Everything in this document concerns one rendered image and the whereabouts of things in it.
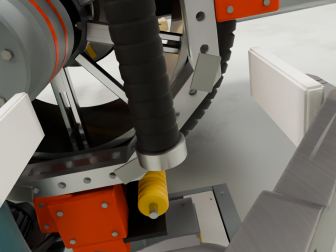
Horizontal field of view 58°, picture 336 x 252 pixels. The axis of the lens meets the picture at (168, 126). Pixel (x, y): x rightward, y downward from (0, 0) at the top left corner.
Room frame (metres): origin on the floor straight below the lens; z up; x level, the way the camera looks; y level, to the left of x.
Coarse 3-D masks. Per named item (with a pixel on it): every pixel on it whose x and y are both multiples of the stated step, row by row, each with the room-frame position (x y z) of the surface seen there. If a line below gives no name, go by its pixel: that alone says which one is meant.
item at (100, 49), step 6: (96, 0) 0.89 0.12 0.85; (102, 0) 0.89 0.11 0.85; (90, 6) 0.87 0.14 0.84; (96, 6) 0.89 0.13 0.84; (96, 12) 0.89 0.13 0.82; (102, 12) 0.89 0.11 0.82; (96, 18) 0.89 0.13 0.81; (102, 18) 0.89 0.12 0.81; (78, 24) 0.85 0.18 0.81; (90, 42) 0.89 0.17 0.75; (96, 48) 0.89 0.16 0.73; (102, 48) 0.89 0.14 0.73; (108, 48) 0.89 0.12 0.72; (96, 54) 0.89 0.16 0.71; (102, 54) 0.89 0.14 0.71
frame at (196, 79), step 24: (192, 0) 0.43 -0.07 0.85; (192, 24) 0.43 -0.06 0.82; (192, 48) 0.43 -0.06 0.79; (216, 48) 0.43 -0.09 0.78; (192, 72) 0.43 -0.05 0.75; (216, 72) 0.43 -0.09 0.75; (192, 96) 0.43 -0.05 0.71; (24, 168) 0.48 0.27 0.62; (48, 168) 0.48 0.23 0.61; (72, 168) 0.45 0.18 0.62; (96, 168) 0.43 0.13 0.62; (120, 168) 0.43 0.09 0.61; (24, 192) 0.43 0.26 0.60; (48, 192) 0.44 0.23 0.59
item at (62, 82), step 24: (72, 0) 0.54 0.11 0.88; (72, 24) 0.58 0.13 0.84; (96, 24) 0.54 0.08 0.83; (168, 48) 0.54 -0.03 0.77; (96, 72) 0.54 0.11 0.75; (168, 72) 0.57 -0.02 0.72; (72, 96) 0.54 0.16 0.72; (120, 96) 0.54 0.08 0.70; (48, 120) 0.66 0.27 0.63; (72, 120) 0.56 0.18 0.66; (96, 120) 0.65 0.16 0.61; (120, 120) 0.59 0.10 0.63; (48, 144) 0.55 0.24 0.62; (72, 144) 0.54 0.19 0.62; (96, 144) 0.53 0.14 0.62
